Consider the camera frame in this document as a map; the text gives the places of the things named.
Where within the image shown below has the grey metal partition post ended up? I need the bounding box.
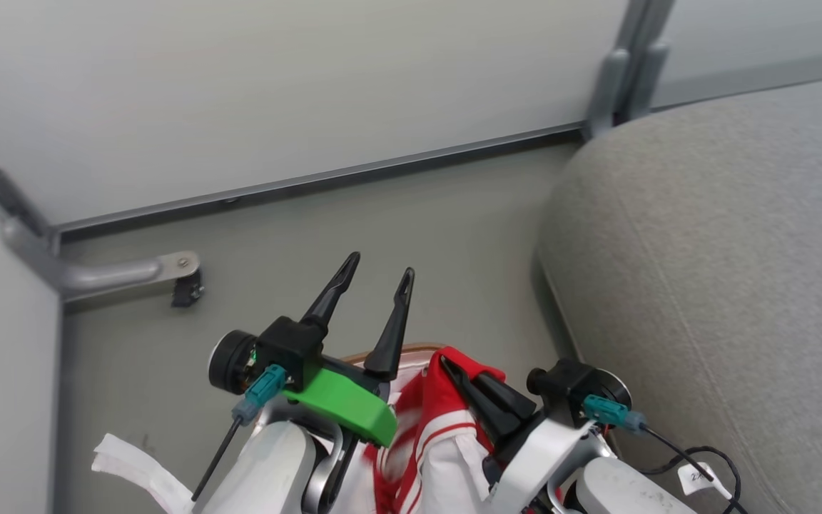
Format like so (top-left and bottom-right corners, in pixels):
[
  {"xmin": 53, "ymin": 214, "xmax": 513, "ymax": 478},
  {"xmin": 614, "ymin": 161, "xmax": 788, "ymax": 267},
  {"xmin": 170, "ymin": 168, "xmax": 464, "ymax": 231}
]
[{"xmin": 584, "ymin": 0, "xmax": 676, "ymax": 139}]

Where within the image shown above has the red and white garment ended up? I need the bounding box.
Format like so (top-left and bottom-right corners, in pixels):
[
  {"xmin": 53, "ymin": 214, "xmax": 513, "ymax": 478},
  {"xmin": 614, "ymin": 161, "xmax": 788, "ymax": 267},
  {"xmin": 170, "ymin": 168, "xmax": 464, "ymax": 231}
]
[{"xmin": 350, "ymin": 346, "xmax": 563, "ymax": 514}]

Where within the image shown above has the left arm cable teal plug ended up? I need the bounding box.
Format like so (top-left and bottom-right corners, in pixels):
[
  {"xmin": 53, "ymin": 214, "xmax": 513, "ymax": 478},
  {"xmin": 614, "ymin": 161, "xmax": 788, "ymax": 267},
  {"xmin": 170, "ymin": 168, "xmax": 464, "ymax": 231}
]
[{"xmin": 191, "ymin": 364, "xmax": 288, "ymax": 502}]

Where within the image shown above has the laundry basket brown rim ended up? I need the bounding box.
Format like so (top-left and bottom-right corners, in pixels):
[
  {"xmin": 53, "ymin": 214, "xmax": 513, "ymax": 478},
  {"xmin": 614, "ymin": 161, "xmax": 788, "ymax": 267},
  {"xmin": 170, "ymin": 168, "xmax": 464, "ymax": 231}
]
[{"xmin": 342, "ymin": 342, "xmax": 447, "ymax": 366}]

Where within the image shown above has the white fabric strip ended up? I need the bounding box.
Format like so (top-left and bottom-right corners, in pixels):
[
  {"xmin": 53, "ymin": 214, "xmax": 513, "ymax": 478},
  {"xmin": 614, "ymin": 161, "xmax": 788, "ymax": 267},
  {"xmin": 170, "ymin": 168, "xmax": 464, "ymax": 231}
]
[{"xmin": 91, "ymin": 433, "xmax": 196, "ymax": 514}]

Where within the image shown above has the white cable label tag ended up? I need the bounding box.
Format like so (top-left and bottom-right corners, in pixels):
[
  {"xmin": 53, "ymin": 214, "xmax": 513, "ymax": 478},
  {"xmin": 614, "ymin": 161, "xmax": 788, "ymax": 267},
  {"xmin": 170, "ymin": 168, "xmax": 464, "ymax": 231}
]
[{"xmin": 677, "ymin": 463, "xmax": 734, "ymax": 500}]

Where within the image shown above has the right arm cable teal plug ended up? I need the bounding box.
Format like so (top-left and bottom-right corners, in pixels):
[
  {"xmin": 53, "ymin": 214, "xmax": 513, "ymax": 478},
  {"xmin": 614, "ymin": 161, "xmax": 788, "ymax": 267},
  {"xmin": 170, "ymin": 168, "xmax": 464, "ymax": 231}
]
[{"xmin": 582, "ymin": 395, "xmax": 749, "ymax": 514}]

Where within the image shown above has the black caster wheel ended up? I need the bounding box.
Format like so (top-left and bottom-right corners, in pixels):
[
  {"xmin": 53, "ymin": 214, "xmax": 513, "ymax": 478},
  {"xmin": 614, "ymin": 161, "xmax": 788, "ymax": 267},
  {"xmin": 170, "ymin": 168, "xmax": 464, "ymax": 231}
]
[{"xmin": 171, "ymin": 269, "xmax": 206, "ymax": 309}]

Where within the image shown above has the grey fabric sofa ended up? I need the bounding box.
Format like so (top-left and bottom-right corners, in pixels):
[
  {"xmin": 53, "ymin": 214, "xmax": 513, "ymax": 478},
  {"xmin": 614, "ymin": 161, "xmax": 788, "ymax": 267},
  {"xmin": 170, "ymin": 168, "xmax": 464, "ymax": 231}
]
[{"xmin": 536, "ymin": 71, "xmax": 822, "ymax": 514}]

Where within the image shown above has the arm cable teal plug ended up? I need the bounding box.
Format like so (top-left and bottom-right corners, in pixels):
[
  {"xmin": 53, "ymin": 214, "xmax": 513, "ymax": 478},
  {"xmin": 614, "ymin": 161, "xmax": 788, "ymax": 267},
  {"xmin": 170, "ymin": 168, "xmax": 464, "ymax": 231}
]
[
  {"xmin": 191, "ymin": 364, "xmax": 288, "ymax": 502},
  {"xmin": 582, "ymin": 395, "xmax": 749, "ymax": 514}
]

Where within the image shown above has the grey partition base rail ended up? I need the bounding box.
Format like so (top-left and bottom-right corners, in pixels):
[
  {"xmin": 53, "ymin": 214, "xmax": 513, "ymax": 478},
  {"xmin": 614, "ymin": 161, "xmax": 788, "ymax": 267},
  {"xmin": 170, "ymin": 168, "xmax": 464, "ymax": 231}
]
[{"xmin": 53, "ymin": 121, "xmax": 589, "ymax": 242}]

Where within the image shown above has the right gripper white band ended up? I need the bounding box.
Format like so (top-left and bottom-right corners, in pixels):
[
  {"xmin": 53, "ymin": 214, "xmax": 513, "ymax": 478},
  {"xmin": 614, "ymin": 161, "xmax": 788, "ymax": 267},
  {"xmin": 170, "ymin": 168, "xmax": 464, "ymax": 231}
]
[{"xmin": 440, "ymin": 355, "xmax": 610, "ymax": 514}]

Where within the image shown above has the grey metal partition foot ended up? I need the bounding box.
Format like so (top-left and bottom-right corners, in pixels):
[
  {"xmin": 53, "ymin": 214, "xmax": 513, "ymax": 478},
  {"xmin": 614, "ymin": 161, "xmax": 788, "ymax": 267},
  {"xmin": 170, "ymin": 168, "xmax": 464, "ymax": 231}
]
[{"xmin": 0, "ymin": 216, "xmax": 201, "ymax": 303}]

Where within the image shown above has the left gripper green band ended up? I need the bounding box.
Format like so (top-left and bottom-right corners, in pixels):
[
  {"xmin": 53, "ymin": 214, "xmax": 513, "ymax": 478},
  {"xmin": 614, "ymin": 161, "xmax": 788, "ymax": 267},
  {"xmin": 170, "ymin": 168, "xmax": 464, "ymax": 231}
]
[{"xmin": 257, "ymin": 251, "xmax": 416, "ymax": 448}]

